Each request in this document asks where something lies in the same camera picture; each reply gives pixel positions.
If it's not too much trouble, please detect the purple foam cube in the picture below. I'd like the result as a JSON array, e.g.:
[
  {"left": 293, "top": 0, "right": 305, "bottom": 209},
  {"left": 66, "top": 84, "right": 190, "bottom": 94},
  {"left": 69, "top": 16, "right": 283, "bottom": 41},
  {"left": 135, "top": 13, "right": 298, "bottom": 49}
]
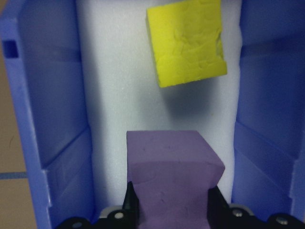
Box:
[{"left": 125, "top": 130, "right": 226, "bottom": 229}]

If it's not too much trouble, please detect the yellow foam cube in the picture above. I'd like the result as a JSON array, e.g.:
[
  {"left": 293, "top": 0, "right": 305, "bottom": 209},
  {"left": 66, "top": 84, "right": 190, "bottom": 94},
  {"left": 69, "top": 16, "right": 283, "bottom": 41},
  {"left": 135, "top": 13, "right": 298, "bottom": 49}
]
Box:
[{"left": 145, "top": 0, "right": 227, "bottom": 89}]

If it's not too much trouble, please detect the white foam pad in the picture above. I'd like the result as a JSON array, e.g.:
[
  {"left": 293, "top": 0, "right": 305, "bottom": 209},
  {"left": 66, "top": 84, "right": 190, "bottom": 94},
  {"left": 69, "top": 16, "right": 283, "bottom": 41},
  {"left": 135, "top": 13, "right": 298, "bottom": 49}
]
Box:
[{"left": 76, "top": 0, "right": 244, "bottom": 215}]

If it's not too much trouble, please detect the blue plastic storage bin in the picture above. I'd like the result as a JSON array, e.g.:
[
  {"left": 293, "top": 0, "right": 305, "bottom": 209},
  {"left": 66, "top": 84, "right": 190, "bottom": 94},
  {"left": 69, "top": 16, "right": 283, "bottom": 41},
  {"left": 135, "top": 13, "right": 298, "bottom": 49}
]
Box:
[{"left": 0, "top": 0, "right": 305, "bottom": 229}]

